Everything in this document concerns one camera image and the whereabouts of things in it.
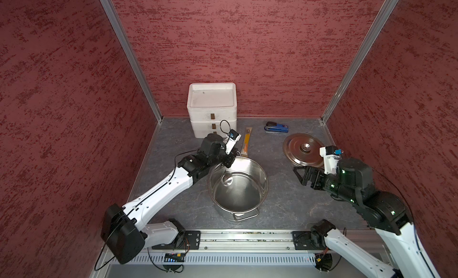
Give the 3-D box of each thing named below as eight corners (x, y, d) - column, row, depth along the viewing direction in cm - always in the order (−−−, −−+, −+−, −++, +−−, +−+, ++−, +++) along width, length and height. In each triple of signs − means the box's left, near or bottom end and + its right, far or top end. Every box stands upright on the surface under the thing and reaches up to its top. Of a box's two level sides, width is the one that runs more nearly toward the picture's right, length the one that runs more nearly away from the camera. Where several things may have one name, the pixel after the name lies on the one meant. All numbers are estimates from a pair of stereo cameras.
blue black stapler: (264, 129, 118) (265, 124, 114) (265, 125, 120) (266, 120, 116) (286, 134, 115) (288, 129, 111) (287, 130, 118) (289, 125, 114)
